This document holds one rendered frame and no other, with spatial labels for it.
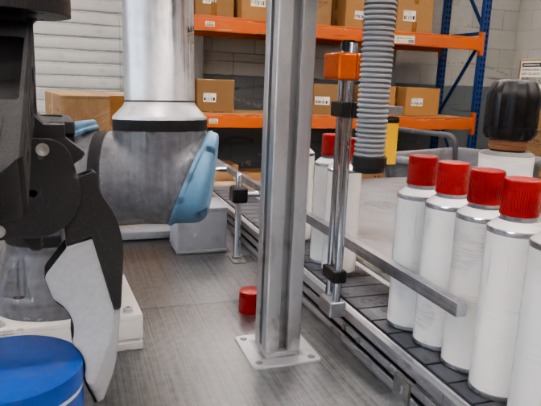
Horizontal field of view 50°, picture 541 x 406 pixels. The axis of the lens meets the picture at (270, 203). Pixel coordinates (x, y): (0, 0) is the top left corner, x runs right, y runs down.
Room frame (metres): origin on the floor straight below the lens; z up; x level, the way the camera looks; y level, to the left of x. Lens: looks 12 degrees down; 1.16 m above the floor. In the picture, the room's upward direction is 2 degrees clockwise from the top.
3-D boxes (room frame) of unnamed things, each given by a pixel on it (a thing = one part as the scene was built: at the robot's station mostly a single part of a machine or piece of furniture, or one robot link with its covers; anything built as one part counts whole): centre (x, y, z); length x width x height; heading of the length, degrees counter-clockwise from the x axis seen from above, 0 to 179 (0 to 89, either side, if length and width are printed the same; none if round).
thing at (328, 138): (0.89, -0.09, 0.98); 0.05 x 0.05 x 0.20
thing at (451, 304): (1.02, -0.01, 0.96); 1.07 x 0.01 x 0.01; 19
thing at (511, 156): (0.92, -0.38, 1.03); 0.09 x 0.09 x 0.30
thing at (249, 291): (0.79, 0.02, 0.85); 0.03 x 0.03 x 0.03
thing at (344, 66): (0.69, -0.11, 1.05); 0.10 x 0.04 x 0.33; 109
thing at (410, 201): (0.65, -0.17, 0.98); 0.05 x 0.05 x 0.20
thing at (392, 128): (0.71, -0.14, 1.09); 0.03 x 0.01 x 0.06; 109
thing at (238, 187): (1.05, 0.04, 0.91); 0.07 x 0.03 x 0.16; 109
